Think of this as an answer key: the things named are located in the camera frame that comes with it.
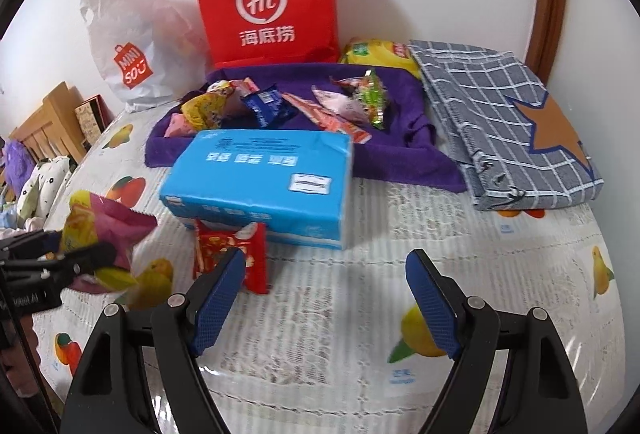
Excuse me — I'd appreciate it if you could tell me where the pink yellow snack bag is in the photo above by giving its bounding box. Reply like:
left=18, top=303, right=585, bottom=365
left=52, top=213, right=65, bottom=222
left=61, top=190, right=157, bottom=294

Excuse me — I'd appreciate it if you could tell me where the red candy packet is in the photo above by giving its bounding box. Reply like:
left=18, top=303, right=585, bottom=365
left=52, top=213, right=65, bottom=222
left=192, top=218, right=270, bottom=295

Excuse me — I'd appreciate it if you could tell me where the yellow triangular snack packet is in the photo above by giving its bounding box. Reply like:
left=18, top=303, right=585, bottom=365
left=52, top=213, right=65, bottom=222
left=181, top=85, right=234, bottom=131

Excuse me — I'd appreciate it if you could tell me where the dark blue snack packet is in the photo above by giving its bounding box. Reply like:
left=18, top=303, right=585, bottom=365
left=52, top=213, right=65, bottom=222
left=242, top=85, right=298, bottom=129

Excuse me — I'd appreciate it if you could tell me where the pink lollipop candy packet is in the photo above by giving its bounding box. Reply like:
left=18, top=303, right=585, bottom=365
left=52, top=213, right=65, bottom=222
left=282, top=92, right=372, bottom=145

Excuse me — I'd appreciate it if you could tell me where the white snack packet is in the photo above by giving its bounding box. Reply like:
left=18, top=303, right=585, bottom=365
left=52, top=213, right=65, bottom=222
left=311, top=86, right=370, bottom=124

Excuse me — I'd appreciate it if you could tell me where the green triangular snack packet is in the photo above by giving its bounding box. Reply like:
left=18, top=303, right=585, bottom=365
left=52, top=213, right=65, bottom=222
left=330, top=68, right=390, bottom=131

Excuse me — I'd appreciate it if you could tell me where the small pink snack packet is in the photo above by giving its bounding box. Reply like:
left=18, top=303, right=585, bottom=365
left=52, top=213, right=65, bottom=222
left=164, top=113, right=198, bottom=138

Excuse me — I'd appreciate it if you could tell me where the panda print snack packet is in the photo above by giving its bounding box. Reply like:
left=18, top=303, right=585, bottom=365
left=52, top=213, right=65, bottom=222
left=207, top=77, right=259, bottom=119

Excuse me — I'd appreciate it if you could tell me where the person's left hand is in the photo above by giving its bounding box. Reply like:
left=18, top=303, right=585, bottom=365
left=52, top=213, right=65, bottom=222
left=1, top=316, right=41, bottom=398

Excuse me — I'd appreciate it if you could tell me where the white spotted plush toy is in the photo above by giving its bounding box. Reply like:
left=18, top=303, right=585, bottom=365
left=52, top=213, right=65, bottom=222
left=16, top=157, right=72, bottom=221

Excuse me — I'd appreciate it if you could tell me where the purple cloth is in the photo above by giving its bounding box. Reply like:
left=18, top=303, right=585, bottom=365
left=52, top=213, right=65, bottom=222
left=3, top=140, right=35, bottom=197

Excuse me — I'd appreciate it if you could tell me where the wooden headboard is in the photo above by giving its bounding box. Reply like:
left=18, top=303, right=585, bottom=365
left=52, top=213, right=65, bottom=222
left=9, top=82, right=87, bottom=164

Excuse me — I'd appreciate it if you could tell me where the patterned brown book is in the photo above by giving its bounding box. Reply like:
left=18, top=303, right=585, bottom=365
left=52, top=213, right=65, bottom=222
left=74, top=94, right=112, bottom=147

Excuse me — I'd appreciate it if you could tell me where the white Miniso plastic bag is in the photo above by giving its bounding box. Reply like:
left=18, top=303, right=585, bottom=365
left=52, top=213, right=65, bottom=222
left=79, top=0, right=207, bottom=112

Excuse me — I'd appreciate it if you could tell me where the blue tissue pack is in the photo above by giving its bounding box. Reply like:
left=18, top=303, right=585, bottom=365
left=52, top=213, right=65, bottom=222
left=160, top=129, right=352, bottom=250

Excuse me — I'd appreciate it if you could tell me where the grey plaid folded cloth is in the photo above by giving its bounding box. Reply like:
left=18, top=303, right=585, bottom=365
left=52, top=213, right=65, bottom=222
left=409, top=40, right=604, bottom=211

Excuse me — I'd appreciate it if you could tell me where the purple towel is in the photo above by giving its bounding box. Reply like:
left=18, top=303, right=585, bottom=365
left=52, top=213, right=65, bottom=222
left=144, top=63, right=469, bottom=193

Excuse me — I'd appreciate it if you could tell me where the yellow chips bag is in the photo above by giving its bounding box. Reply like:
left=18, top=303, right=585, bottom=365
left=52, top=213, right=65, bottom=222
left=340, top=38, right=420, bottom=78

